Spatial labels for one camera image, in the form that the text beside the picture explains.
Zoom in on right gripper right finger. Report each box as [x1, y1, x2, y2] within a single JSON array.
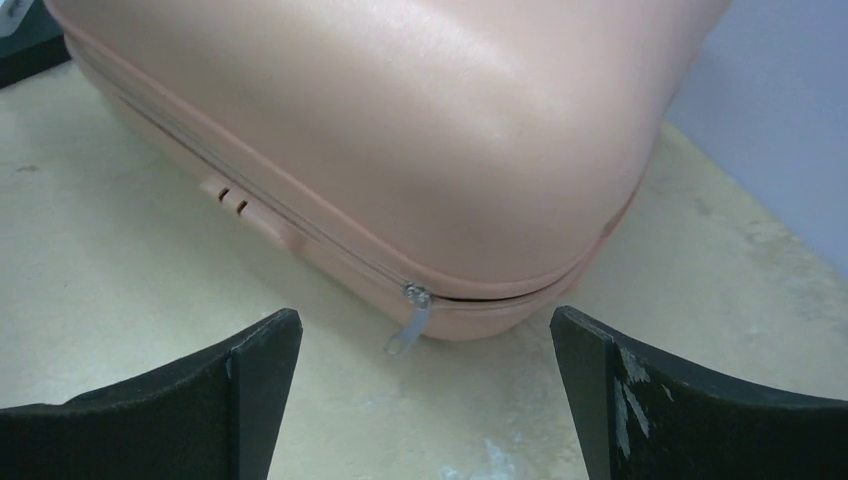
[[550, 306, 847, 479]]

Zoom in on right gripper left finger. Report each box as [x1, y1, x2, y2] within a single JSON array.
[[1, 308, 303, 479]]

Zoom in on pink suitcase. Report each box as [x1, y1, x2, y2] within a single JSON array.
[[47, 1, 730, 355]]

